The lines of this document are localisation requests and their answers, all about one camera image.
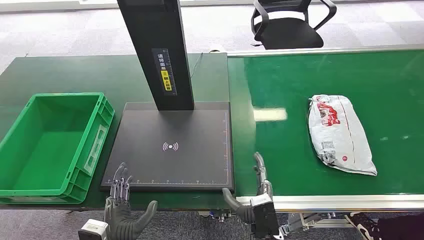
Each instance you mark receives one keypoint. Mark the green plastic crate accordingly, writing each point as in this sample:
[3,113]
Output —
[46,149]

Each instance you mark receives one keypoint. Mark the aluminium conveyor frame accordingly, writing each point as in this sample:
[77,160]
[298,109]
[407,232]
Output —
[331,202]

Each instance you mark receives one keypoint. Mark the white plastic mailer package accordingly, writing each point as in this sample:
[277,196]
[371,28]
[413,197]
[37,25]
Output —
[338,136]

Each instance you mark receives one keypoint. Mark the person's black and white shoe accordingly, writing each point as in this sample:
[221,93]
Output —
[364,227]

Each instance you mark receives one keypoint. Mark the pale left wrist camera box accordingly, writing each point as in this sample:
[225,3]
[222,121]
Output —
[92,230]

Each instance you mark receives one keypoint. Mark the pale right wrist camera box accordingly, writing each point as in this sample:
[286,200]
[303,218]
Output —
[266,218]

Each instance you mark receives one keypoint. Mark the black scanner machine with column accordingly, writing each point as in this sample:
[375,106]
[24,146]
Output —
[172,159]

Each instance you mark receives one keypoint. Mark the black and yellow column label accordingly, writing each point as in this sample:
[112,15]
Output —
[165,74]

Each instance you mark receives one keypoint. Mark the dark green table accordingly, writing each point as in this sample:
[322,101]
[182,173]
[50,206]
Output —
[66,73]

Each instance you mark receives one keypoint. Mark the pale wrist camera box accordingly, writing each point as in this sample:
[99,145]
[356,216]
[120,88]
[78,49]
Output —
[266,218]
[92,230]

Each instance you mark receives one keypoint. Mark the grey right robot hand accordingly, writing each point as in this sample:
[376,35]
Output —
[243,212]

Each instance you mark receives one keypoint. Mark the metal fittings under table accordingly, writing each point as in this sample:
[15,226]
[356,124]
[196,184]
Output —
[220,217]

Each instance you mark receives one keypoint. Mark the person's leg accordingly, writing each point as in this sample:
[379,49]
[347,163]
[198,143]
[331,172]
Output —
[400,230]

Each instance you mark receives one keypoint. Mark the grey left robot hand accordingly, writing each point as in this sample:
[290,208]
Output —
[122,218]

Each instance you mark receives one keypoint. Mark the black office chair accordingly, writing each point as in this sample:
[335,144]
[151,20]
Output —
[291,33]

